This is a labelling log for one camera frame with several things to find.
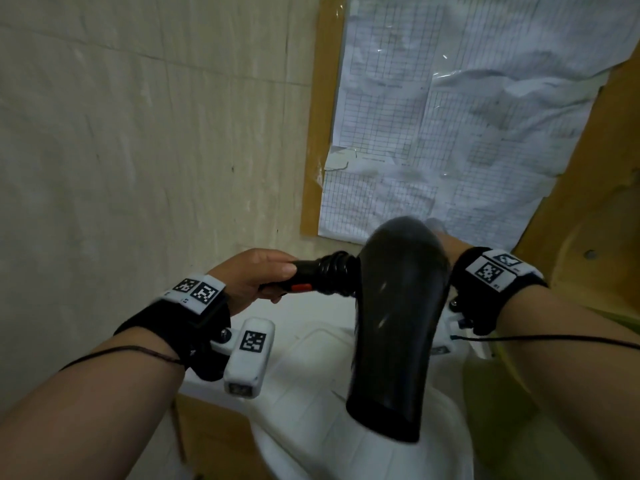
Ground black right wrist strap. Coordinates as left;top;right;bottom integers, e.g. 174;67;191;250
448;246;549;337

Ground person's left forearm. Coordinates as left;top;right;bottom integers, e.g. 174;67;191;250
0;327;187;480

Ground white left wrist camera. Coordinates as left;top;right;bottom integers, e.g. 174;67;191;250
210;317;276;400

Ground brown wooden door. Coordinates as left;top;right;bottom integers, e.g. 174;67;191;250
299;0;640;320

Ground thin black cable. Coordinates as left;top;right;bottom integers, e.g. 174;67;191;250
60;345;186;372
450;334;640;352

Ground white toilet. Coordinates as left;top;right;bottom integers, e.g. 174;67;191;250
179;295;496;480

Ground grid printed paper sheets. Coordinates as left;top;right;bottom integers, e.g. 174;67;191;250
318;0;640;251

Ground person's right hand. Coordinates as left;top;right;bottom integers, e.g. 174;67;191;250
426;218;474;269

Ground person's left hand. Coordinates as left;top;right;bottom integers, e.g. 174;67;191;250
207;248;299;318

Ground thin black left cable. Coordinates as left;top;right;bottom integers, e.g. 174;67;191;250
60;345;186;372

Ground black left wrist strap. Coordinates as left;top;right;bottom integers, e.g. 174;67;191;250
113;273;232;383

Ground black wrist strap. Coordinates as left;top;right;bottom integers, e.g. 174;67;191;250
448;246;549;337
113;273;232;383

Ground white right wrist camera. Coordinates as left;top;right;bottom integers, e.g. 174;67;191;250
431;294;493;361

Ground thin black right cable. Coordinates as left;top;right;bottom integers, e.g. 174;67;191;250
450;334;640;352

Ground black hair dryer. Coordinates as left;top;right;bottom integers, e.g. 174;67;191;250
259;216;454;444

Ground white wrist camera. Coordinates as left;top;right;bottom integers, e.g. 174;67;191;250
431;294;493;361
210;317;276;400

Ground brown wooden cabinet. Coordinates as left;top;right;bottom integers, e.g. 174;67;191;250
170;394;273;480

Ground person's right forearm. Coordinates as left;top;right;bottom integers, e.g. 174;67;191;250
492;285;640;480

